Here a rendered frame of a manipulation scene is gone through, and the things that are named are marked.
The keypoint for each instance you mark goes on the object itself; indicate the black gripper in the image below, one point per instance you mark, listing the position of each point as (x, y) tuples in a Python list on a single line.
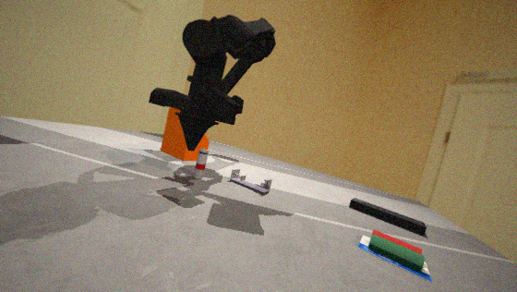
[(195, 120)]

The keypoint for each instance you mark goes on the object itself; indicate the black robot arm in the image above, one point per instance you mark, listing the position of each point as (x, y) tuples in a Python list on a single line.
[(208, 41)]

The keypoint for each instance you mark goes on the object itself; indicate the grey cylindrical battery with red band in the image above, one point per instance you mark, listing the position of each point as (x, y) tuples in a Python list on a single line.
[(201, 162)]

